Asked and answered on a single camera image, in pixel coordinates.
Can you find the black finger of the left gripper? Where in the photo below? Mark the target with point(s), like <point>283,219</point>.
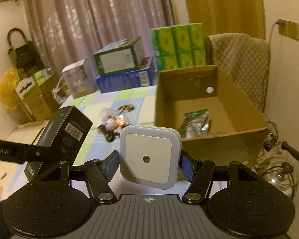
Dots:
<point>21,153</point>

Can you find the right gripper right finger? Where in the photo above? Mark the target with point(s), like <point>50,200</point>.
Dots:
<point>199,174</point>

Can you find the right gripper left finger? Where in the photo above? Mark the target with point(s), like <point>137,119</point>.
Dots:
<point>99,174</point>

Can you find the white square night light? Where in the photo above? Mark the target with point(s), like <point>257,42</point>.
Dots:
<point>150,155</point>

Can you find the black product box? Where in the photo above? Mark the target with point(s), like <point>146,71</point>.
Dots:
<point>63,136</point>

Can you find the clear plastic cup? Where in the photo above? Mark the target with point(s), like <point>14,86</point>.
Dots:
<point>107,113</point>

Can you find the red toy car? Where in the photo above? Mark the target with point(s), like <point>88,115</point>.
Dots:
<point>126,108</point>

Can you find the small black toy car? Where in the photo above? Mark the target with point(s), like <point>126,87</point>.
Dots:
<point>110,136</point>

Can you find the green silver foil pouch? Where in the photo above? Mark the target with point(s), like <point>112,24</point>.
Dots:
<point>195,124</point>

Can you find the open cardboard box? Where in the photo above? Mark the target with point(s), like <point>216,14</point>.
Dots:
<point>237,129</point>

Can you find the yellow plastic bag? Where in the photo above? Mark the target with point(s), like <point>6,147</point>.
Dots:
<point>9,81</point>

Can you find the stacked cardboard boxes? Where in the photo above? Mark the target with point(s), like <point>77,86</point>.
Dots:
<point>36,94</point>

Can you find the checkered bed sheet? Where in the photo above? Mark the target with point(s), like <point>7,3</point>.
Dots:
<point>95,146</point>

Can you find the black luggage trolley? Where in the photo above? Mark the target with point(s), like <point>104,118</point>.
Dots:
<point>25,58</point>

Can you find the white humidifier box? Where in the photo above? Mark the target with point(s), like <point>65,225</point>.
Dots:
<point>78,79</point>

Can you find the blue carton box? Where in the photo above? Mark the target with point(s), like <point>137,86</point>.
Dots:
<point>142,77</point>

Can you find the dark green carton box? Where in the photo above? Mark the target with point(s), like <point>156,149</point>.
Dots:
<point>120,56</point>

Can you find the quilted beige chair cover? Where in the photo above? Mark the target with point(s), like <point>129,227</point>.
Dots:
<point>246,60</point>

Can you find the green tissue pack bundle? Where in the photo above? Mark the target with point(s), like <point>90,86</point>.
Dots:
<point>179,46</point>

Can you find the pink curtain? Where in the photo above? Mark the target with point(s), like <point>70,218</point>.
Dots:
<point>67,31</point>

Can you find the wooden door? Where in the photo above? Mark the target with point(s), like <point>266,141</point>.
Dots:
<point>226,16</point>

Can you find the wall power outlet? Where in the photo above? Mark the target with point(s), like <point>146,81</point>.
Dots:
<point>288,29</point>

